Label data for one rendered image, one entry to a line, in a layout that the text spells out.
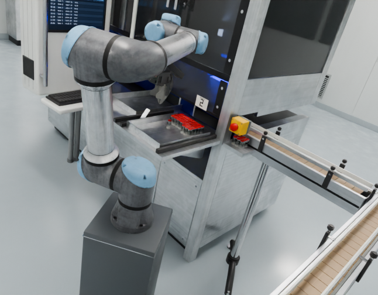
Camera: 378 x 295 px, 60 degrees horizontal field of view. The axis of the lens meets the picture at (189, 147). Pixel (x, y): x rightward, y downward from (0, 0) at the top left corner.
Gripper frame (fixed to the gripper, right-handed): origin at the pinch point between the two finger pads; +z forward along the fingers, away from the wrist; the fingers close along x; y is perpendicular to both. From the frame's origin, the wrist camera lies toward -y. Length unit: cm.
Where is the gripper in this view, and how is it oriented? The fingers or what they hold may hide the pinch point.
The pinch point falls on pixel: (161, 100)
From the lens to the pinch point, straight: 144.1
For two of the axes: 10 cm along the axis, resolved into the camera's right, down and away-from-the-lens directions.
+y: -7.0, 1.9, -6.8
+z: -2.0, 8.7, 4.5
